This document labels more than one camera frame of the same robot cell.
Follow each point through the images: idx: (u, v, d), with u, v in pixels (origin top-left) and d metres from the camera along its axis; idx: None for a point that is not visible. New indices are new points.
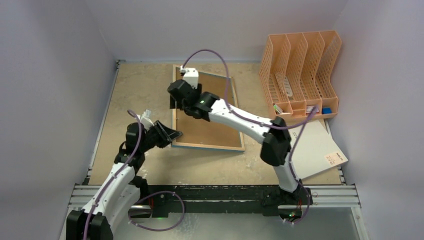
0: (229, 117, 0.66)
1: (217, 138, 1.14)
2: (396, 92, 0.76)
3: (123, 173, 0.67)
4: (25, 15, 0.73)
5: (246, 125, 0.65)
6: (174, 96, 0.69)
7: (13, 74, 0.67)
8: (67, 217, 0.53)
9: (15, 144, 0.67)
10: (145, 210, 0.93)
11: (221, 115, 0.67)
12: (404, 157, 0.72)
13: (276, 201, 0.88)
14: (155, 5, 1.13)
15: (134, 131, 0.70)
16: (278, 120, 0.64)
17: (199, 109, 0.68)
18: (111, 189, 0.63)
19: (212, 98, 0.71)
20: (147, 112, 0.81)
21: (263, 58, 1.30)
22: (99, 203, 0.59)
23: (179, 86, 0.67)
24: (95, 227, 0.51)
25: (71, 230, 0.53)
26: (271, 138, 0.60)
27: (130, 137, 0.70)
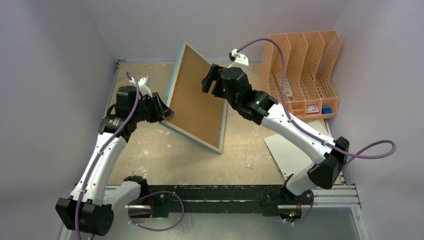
0: (288, 128, 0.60)
1: (202, 132, 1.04)
2: (395, 93, 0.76)
3: (111, 147, 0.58)
4: (24, 17, 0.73)
5: (305, 139, 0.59)
6: (228, 85, 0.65)
7: (13, 76, 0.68)
8: (57, 205, 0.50)
9: (15, 146, 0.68)
10: (146, 210, 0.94)
11: (278, 123, 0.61)
12: (403, 158, 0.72)
13: (277, 202, 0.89)
14: (154, 6, 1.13)
15: (125, 91, 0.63)
16: (343, 141, 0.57)
17: (252, 110, 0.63)
18: (99, 169, 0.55)
19: (270, 100, 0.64)
20: (147, 78, 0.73)
21: (263, 58, 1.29)
22: (86, 188, 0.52)
23: (238, 78, 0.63)
24: (87, 215, 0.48)
25: (65, 217, 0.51)
26: (334, 162, 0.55)
27: (121, 98, 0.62)
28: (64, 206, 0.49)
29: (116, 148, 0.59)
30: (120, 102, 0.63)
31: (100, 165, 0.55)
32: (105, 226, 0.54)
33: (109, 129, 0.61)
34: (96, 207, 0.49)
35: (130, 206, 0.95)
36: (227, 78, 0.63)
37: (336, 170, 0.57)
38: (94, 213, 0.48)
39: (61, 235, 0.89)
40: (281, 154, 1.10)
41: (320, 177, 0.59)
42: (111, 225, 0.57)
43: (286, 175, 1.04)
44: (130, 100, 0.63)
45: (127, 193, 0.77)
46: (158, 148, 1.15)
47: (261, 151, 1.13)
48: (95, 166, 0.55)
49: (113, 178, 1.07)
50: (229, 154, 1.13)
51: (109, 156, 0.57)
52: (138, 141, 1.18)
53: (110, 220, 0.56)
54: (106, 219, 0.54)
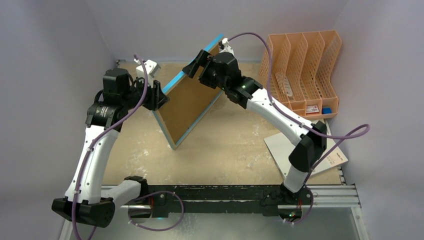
0: (268, 110, 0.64)
1: (174, 125, 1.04)
2: (396, 93, 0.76)
3: (101, 142, 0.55)
4: (25, 18, 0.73)
5: (285, 121, 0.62)
6: (220, 68, 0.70)
7: (14, 75, 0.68)
8: (53, 207, 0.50)
9: (15, 146, 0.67)
10: (146, 210, 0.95)
11: (261, 105, 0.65)
12: (404, 158, 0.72)
13: (277, 201, 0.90)
14: (154, 6, 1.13)
15: (113, 75, 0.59)
16: (320, 124, 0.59)
17: (238, 94, 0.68)
18: (91, 167, 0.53)
19: (255, 85, 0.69)
20: (155, 67, 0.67)
21: (263, 57, 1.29)
22: (80, 188, 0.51)
23: (228, 62, 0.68)
24: (85, 216, 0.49)
25: (63, 216, 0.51)
26: (309, 141, 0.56)
27: (108, 83, 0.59)
28: (60, 208, 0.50)
29: (107, 142, 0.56)
30: (108, 88, 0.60)
31: (92, 163, 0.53)
32: (107, 218, 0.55)
33: (97, 119, 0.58)
34: (92, 208, 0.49)
35: (130, 206, 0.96)
36: (219, 62, 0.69)
37: (311, 151, 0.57)
38: (91, 212, 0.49)
39: (61, 235, 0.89)
40: (281, 154, 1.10)
41: (298, 159, 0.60)
42: (113, 215, 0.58)
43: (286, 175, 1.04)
44: (118, 85, 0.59)
45: (128, 188, 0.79)
46: (158, 148, 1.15)
47: (261, 151, 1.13)
48: (87, 164, 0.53)
49: (112, 178, 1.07)
50: (229, 154, 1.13)
51: (100, 152, 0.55)
52: (137, 141, 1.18)
53: (111, 211, 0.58)
54: (107, 212, 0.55)
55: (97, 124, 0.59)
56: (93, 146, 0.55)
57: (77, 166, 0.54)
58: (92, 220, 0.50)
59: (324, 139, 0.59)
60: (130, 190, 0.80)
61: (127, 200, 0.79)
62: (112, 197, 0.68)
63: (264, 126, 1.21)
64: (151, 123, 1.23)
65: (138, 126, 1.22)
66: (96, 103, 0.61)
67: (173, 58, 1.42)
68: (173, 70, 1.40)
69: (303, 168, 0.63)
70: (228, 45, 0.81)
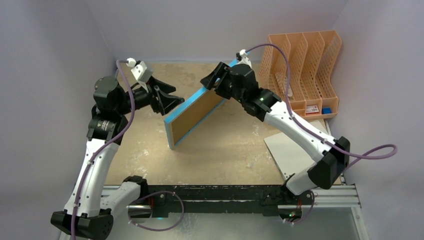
0: (288, 124, 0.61)
1: (182, 127, 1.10)
2: (396, 93, 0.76)
3: (102, 155, 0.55)
4: (26, 18, 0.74)
5: (306, 136, 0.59)
6: (236, 80, 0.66)
7: (14, 76, 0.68)
8: (51, 220, 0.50)
9: (15, 146, 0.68)
10: (146, 210, 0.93)
11: (280, 119, 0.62)
12: (403, 158, 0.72)
13: (277, 201, 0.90)
14: (154, 6, 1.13)
15: (103, 92, 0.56)
16: (343, 141, 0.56)
17: (256, 106, 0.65)
18: (91, 181, 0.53)
19: (274, 98, 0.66)
20: (143, 72, 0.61)
21: (263, 57, 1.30)
22: (80, 202, 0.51)
23: (245, 74, 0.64)
24: (84, 230, 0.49)
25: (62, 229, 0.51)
26: (332, 159, 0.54)
27: (100, 100, 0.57)
28: (59, 220, 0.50)
29: (107, 155, 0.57)
30: (102, 105, 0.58)
31: (91, 176, 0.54)
32: (105, 230, 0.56)
33: (99, 133, 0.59)
34: (91, 222, 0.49)
35: (130, 206, 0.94)
36: (235, 73, 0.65)
37: (334, 169, 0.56)
38: (90, 226, 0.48)
39: (61, 235, 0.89)
40: (281, 154, 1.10)
41: (318, 175, 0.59)
42: (112, 228, 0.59)
43: (286, 175, 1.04)
44: (110, 101, 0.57)
45: (128, 192, 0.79)
46: (158, 148, 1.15)
47: (261, 151, 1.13)
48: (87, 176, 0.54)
49: (112, 178, 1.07)
50: (229, 154, 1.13)
51: (101, 166, 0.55)
52: (137, 141, 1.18)
53: (110, 224, 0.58)
54: (106, 225, 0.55)
55: (98, 137, 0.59)
56: (94, 159, 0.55)
57: (77, 178, 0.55)
58: (91, 234, 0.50)
59: (348, 156, 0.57)
60: (129, 194, 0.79)
61: (127, 203, 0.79)
62: (111, 207, 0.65)
63: (263, 126, 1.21)
64: (151, 123, 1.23)
65: (138, 125, 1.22)
66: (95, 116, 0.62)
67: (173, 58, 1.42)
68: (173, 70, 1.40)
69: (323, 185, 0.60)
70: (245, 57, 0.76)
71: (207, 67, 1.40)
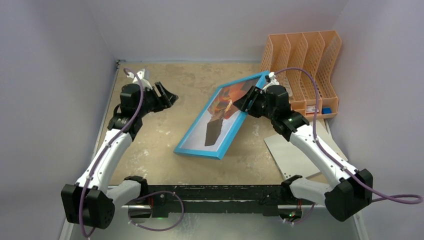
0: (310, 146, 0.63)
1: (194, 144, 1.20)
2: (396, 93, 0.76)
3: (118, 141, 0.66)
4: (26, 18, 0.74)
5: (325, 160, 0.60)
6: (271, 98, 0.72)
7: (13, 75, 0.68)
8: (62, 192, 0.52)
9: (15, 146, 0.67)
10: (146, 210, 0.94)
11: (303, 140, 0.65)
12: (404, 158, 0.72)
13: (277, 201, 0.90)
14: (154, 6, 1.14)
15: (128, 93, 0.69)
16: (365, 173, 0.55)
17: (283, 125, 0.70)
18: (106, 160, 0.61)
19: (302, 120, 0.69)
20: (144, 72, 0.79)
21: (263, 58, 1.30)
22: (93, 176, 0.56)
23: (279, 95, 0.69)
24: (93, 201, 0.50)
25: (69, 204, 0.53)
26: (349, 187, 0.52)
27: (124, 99, 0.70)
28: (70, 192, 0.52)
29: (122, 142, 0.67)
30: (125, 103, 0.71)
31: (107, 156, 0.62)
32: (107, 219, 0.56)
33: (118, 127, 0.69)
34: (100, 193, 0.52)
35: (130, 206, 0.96)
36: (270, 92, 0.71)
37: (351, 201, 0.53)
38: (99, 198, 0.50)
39: (61, 235, 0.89)
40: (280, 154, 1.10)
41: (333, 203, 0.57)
42: (112, 220, 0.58)
43: (286, 175, 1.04)
44: (133, 101, 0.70)
45: (128, 189, 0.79)
46: (158, 148, 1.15)
47: (261, 151, 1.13)
48: (103, 156, 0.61)
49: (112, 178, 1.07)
50: (229, 154, 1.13)
51: (116, 149, 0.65)
52: (137, 141, 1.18)
53: (111, 215, 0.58)
54: (108, 212, 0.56)
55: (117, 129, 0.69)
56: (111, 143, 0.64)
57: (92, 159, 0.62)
58: (97, 208, 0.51)
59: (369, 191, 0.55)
60: (129, 191, 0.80)
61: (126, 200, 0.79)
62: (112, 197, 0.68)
63: (263, 126, 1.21)
64: (151, 123, 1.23)
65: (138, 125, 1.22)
66: (115, 115, 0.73)
67: (173, 58, 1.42)
68: (173, 70, 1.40)
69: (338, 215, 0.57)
70: (274, 79, 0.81)
71: (207, 68, 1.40)
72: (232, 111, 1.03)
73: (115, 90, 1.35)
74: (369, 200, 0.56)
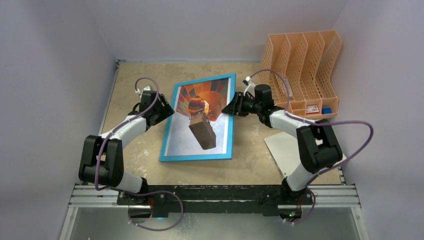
0: (281, 118, 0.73)
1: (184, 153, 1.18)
2: (397, 93, 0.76)
3: (137, 121, 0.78)
4: (24, 17, 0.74)
5: (292, 121, 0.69)
6: (258, 94, 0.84)
7: (11, 75, 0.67)
8: (85, 140, 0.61)
9: (13, 146, 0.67)
10: (146, 210, 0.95)
11: (277, 116, 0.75)
12: (404, 159, 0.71)
13: (277, 201, 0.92)
14: (154, 6, 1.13)
15: (148, 92, 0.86)
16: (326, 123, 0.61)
17: (265, 116, 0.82)
18: (126, 128, 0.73)
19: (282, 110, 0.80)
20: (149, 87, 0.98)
21: (263, 58, 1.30)
22: (115, 133, 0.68)
23: (264, 91, 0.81)
24: (112, 147, 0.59)
25: (86, 152, 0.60)
26: (306, 129, 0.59)
27: (145, 97, 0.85)
28: (91, 141, 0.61)
29: (139, 123, 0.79)
30: (144, 101, 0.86)
31: (128, 125, 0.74)
32: (116, 176, 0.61)
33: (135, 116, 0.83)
34: (119, 144, 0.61)
35: (130, 205, 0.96)
36: (257, 89, 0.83)
37: (312, 142, 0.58)
38: (118, 146, 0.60)
39: (61, 235, 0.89)
40: (280, 153, 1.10)
41: (303, 152, 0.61)
42: (118, 182, 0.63)
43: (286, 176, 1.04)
44: (151, 99, 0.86)
45: (130, 177, 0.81)
46: (158, 148, 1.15)
47: (261, 151, 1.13)
48: (125, 125, 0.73)
49: None
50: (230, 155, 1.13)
51: (134, 125, 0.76)
52: (138, 141, 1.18)
53: (118, 178, 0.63)
54: (117, 171, 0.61)
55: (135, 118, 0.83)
56: (132, 120, 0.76)
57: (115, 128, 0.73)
58: (114, 155, 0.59)
59: (334, 138, 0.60)
60: (132, 181, 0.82)
61: (129, 188, 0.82)
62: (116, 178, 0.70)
63: (263, 126, 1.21)
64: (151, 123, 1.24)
65: None
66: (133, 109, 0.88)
67: (173, 58, 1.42)
68: (173, 70, 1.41)
69: (309, 165, 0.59)
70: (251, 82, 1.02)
71: (207, 67, 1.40)
72: (216, 113, 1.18)
73: (115, 90, 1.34)
74: (339, 150, 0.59)
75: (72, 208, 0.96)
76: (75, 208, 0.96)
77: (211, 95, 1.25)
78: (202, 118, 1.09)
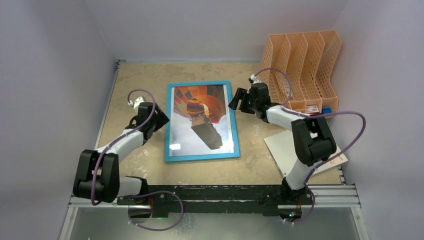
0: (275, 113, 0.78)
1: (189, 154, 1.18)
2: (397, 93, 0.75)
3: (134, 134, 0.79)
4: (23, 17, 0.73)
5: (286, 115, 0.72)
6: (254, 91, 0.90)
7: (11, 75, 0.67)
8: (82, 155, 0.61)
9: (12, 146, 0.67)
10: (146, 210, 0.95)
11: (273, 111, 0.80)
12: (405, 159, 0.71)
13: (277, 201, 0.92)
14: (154, 6, 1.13)
15: (145, 105, 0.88)
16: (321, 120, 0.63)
17: (262, 111, 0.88)
18: (123, 142, 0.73)
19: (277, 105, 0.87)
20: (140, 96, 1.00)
21: (263, 57, 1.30)
22: (111, 147, 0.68)
23: (259, 87, 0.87)
24: (107, 162, 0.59)
25: (82, 167, 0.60)
26: (300, 122, 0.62)
27: (142, 110, 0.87)
28: (86, 155, 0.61)
29: (137, 137, 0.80)
30: (141, 114, 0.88)
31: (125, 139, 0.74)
32: (112, 191, 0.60)
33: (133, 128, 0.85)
34: (114, 159, 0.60)
35: (130, 206, 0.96)
36: (254, 87, 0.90)
37: (306, 135, 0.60)
38: (114, 160, 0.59)
39: (61, 235, 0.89)
40: (280, 154, 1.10)
41: (298, 146, 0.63)
42: (114, 196, 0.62)
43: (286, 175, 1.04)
44: (148, 111, 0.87)
45: (128, 182, 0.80)
46: (158, 148, 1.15)
47: (261, 151, 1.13)
48: (122, 139, 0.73)
49: None
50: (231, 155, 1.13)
51: (131, 139, 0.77)
52: None
53: (115, 191, 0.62)
54: (113, 187, 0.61)
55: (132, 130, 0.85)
56: (129, 133, 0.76)
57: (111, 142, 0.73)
58: (110, 170, 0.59)
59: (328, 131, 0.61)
60: (130, 185, 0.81)
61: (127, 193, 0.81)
62: None
63: (263, 126, 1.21)
64: None
65: None
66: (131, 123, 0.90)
67: (173, 58, 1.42)
68: (173, 70, 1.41)
69: (304, 157, 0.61)
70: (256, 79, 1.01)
71: (207, 67, 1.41)
72: (218, 115, 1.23)
73: (115, 90, 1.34)
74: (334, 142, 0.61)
75: (71, 208, 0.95)
76: (75, 208, 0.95)
77: (209, 98, 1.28)
78: (204, 120, 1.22)
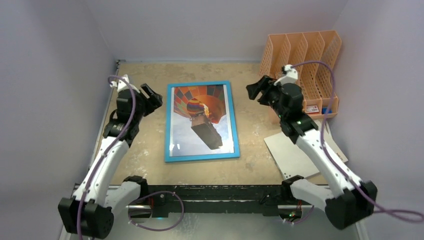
0: (318, 153, 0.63)
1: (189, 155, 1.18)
2: (397, 93, 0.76)
3: (114, 150, 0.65)
4: (24, 17, 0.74)
5: (331, 169, 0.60)
6: (284, 98, 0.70)
7: (12, 75, 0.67)
8: (59, 208, 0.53)
9: (13, 146, 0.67)
10: (146, 210, 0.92)
11: (310, 145, 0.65)
12: (404, 159, 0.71)
13: (277, 201, 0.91)
14: (154, 6, 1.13)
15: (124, 98, 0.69)
16: (369, 186, 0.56)
17: (291, 128, 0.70)
18: (101, 173, 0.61)
19: (311, 125, 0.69)
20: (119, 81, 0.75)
21: (263, 58, 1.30)
22: (90, 188, 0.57)
23: (294, 96, 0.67)
24: (89, 214, 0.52)
25: (65, 217, 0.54)
26: (351, 198, 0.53)
27: (121, 104, 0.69)
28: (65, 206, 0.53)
29: (118, 151, 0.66)
30: (121, 108, 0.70)
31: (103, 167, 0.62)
32: (105, 228, 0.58)
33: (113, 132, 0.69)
34: (97, 205, 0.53)
35: (130, 206, 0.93)
36: (285, 93, 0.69)
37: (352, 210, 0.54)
38: (95, 211, 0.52)
39: (61, 235, 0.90)
40: (280, 153, 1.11)
41: (334, 211, 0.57)
42: (111, 226, 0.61)
43: (287, 175, 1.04)
44: (129, 105, 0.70)
45: (126, 193, 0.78)
46: (158, 148, 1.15)
47: (261, 151, 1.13)
48: (100, 167, 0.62)
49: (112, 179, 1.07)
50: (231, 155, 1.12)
51: (113, 158, 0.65)
52: (137, 141, 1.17)
53: (110, 222, 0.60)
54: (106, 222, 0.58)
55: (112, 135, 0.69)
56: (107, 152, 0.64)
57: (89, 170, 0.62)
58: (97, 221, 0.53)
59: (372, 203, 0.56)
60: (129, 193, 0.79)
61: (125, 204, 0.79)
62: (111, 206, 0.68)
63: (264, 126, 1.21)
64: (150, 125, 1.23)
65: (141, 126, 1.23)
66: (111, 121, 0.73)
67: (173, 58, 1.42)
68: (173, 70, 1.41)
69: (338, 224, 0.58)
70: (291, 71, 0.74)
71: (207, 67, 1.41)
72: (218, 116, 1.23)
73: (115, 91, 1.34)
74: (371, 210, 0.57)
75: None
76: None
77: (209, 98, 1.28)
78: (204, 120, 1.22)
